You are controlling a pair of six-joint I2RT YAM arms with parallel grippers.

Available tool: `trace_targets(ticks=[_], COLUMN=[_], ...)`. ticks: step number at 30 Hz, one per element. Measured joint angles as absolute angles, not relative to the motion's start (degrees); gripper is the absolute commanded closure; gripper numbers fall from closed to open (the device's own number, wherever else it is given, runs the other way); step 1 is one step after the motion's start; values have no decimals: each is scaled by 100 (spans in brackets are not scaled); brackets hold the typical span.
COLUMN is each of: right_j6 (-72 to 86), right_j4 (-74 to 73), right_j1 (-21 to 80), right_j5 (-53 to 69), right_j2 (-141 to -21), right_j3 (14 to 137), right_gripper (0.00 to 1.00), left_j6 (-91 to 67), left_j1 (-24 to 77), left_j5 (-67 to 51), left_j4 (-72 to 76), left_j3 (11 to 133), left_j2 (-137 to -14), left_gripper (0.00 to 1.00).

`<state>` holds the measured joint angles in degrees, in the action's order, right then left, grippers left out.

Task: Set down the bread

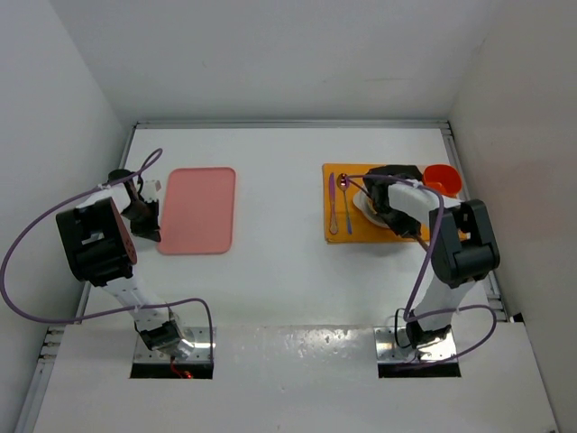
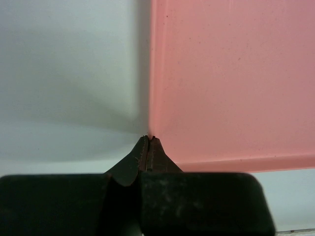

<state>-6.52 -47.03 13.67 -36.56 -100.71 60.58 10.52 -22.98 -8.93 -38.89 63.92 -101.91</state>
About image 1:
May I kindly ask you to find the orange plastic cup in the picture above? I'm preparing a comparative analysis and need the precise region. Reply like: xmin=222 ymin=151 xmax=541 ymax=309
xmin=423 ymin=164 xmax=463 ymax=198

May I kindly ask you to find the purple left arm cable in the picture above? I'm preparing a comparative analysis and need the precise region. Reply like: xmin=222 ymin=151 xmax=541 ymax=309
xmin=0 ymin=147 xmax=214 ymax=360

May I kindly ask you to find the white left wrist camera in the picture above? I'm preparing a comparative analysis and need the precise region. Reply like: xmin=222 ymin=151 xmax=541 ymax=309
xmin=137 ymin=180 xmax=161 ymax=203

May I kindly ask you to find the iridescent table knife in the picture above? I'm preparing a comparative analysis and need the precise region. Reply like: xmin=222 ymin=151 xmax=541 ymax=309
xmin=328 ymin=172 xmax=338 ymax=235

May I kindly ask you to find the round toasted bread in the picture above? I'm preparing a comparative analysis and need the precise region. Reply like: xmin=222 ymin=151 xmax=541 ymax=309
xmin=365 ymin=202 xmax=378 ymax=214

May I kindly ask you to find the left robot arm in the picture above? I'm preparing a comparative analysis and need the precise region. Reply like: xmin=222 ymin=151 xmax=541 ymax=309
xmin=56 ymin=179 xmax=194 ymax=360

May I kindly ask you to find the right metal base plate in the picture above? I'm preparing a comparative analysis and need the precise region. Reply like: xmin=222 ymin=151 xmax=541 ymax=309
xmin=373 ymin=326 xmax=457 ymax=364

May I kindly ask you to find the metal base plate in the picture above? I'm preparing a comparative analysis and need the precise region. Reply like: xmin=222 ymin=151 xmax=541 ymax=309
xmin=133 ymin=326 xmax=215 ymax=364
xmin=373 ymin=326 xmax=457 ymax=364

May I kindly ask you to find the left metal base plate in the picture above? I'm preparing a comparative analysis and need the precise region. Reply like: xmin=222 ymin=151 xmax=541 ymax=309
xmin=133 ymin=326 xmax=215 ymax=364

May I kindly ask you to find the metal cake server wooden handle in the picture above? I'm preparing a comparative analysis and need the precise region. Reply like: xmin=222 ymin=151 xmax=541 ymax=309
xmin=408 ymin=232 xmax=429 ymax=251

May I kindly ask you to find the orange cloth placemat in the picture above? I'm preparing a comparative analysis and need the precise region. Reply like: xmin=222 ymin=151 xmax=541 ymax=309
xmin=321 ymin=162 xmax=469 ymax=245

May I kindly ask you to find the pink plastic tray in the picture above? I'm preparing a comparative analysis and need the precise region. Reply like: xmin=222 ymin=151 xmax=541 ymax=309
xmin=157 ymin=167 xmax=236 ymax=255

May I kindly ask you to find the white plate with handles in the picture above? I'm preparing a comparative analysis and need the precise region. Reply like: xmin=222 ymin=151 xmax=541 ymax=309
xmin=353 ymin=191 xmax=389 ymax=229

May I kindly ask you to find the iridescent spoon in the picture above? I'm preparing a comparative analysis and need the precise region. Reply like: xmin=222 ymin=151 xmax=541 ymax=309
xmin=336 ymin=173 xmax=353 ymax=235

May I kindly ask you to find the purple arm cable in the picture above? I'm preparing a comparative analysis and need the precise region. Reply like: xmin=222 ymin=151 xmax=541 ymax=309
xmin=0 ymin=147 xmax=214 ymax=360
xmin=344 ymin=174 xmax=498 ymax=372

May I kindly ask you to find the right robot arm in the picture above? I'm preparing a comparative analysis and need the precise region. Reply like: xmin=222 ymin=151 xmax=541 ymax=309
xmin=362 ymin=165 xmax=500 ymax=349

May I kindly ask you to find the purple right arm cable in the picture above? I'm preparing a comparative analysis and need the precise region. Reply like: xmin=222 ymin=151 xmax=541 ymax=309
xmin=344 ymin=174 xmax=498 ymax=372

